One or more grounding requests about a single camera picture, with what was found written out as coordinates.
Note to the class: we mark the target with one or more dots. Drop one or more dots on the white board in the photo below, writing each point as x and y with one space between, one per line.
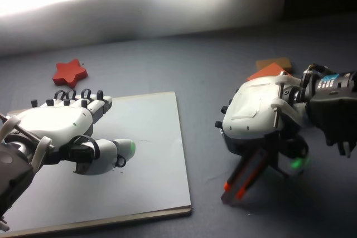
150 143

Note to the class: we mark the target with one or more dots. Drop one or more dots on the red star block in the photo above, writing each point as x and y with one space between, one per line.
69 72

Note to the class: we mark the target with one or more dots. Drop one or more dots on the grey table cloth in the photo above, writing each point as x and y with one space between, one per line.
200 82

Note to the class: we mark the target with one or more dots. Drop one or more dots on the black and orange utility knife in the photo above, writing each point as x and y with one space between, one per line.
242 182

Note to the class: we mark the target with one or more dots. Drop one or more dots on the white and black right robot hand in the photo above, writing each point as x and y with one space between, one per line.
251 109

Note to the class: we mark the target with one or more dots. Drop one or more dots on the orange square block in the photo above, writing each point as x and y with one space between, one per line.
267 72

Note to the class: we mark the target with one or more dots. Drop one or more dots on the white backdrop cloth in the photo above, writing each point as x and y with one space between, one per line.
139 12

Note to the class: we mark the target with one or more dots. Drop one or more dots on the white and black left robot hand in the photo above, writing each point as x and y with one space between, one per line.
55 121

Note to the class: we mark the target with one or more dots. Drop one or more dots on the brown square block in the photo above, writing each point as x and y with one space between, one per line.
274 62

